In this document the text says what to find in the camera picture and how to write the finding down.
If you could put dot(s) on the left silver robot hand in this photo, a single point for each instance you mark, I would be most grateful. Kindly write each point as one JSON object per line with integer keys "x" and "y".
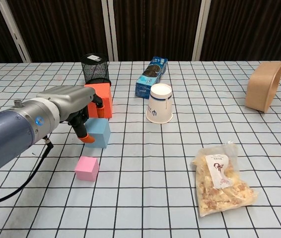
{"x": 68, "y": 101}

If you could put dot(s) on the blue foam cube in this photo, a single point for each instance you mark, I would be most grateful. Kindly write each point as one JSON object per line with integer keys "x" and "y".
{"x": 99, "y": 134}

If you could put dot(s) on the pink foam cube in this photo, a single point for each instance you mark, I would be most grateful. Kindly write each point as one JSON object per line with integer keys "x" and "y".
{"x": 86, "y": 168}

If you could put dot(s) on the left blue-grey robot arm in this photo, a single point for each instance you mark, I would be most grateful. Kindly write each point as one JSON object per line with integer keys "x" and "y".
{"x": 6, "y": 136}

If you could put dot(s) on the red foam cube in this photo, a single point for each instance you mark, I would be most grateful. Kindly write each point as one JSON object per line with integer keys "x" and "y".
{"x": 104, "y": 95}

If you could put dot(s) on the black mesh pen holder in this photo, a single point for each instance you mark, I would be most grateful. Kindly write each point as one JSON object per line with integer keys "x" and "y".
{"x": 94, "y": 69}

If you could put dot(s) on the blue cookie box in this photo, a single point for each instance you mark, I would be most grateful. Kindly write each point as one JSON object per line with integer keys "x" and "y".
{"x": 150, "y": 79}

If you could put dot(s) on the white paper cup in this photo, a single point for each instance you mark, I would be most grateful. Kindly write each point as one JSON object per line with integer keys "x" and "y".
{"x": 159, "y": 104}

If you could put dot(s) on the clear snack bag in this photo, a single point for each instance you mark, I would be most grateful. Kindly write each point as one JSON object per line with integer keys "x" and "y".
{"x": 220, "y": 183}

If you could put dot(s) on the white partition post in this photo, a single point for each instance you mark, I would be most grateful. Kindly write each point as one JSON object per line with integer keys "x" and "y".
{"x": 201, "y": 31}
{"x": 14, "y": 31}
{"x": 110, "y": 31}

